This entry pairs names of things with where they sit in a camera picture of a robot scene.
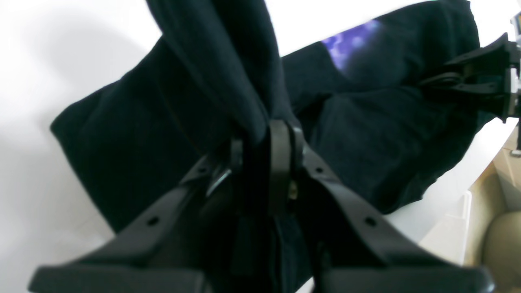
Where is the white black slim gripper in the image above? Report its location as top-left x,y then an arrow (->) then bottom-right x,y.
419,12 -> 521,157

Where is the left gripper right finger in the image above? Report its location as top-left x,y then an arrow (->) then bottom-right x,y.
268,120 -> 494,293

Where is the black graphic t-shirt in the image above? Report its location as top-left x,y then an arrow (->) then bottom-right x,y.
51,0 -> 483,293

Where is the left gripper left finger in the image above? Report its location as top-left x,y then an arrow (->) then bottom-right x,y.
28,138 -> 243,293

